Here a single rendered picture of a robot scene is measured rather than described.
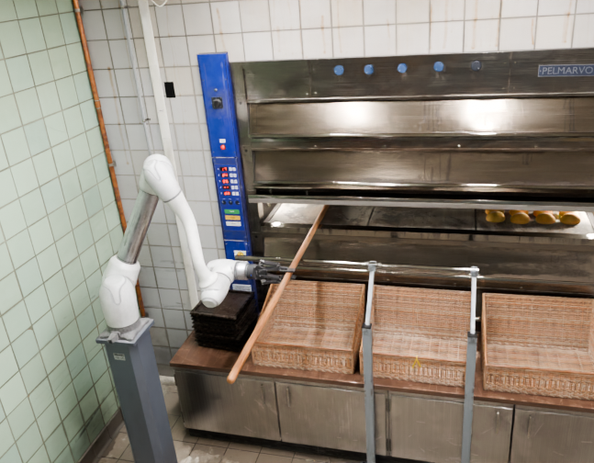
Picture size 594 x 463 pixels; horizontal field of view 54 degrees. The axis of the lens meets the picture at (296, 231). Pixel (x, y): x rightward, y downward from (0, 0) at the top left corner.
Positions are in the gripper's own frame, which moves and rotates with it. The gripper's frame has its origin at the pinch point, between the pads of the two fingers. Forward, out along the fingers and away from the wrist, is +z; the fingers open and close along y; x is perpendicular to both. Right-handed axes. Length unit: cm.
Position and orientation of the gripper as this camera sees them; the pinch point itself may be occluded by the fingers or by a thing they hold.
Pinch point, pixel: (288, 273)
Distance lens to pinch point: 281.5
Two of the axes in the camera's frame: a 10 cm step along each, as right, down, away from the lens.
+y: 0.8, 9.1, 4.1
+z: 9.6, 0.4, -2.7
